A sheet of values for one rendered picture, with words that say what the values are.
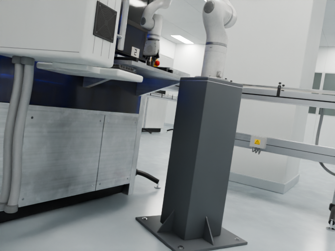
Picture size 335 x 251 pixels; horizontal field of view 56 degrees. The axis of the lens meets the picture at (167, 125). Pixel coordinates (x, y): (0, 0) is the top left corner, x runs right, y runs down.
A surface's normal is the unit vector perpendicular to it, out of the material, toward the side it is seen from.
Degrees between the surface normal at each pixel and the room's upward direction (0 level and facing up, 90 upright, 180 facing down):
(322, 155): 90
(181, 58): 90
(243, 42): 90
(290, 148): 90
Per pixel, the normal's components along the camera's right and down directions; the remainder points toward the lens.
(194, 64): -0.51, -0.02
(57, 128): 0.84, 0.15
